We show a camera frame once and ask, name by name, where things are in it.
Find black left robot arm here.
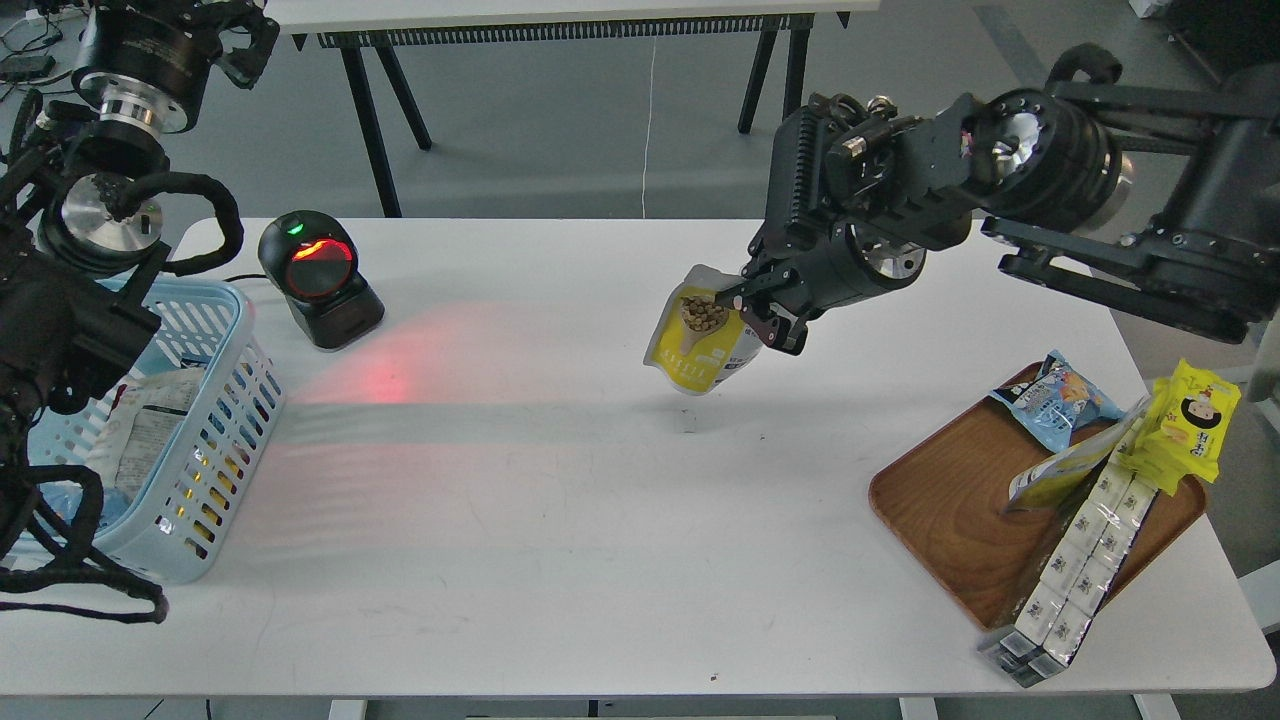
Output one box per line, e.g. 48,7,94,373
1,1,280,624

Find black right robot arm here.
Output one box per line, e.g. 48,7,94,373
714,44,1279,355

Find blue snack bag in basket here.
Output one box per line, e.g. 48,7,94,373
40,480,132,530

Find white hanging cable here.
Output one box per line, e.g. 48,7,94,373
640,36,658,220

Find yellow white snack pouch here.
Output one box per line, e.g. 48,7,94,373
643,264,763,396

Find black barcode scanner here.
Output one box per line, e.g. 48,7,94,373
257,210,385,351

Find light blue plastic basket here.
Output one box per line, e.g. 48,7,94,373
0,278,285,585

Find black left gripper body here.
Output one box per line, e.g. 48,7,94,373
72,1,280,136

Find background table with black legs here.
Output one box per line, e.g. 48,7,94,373
265,1,879,218

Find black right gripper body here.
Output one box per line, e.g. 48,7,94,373
748,94,986,323

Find brown wooden tray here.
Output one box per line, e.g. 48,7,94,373
867,360,1207,632

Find black floor cables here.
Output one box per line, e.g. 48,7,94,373
0,0,81,96

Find long white snack box pack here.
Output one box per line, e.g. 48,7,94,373
978,462,1158,688

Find bright yellow snack pack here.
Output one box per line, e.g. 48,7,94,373
1117,359,1242,496

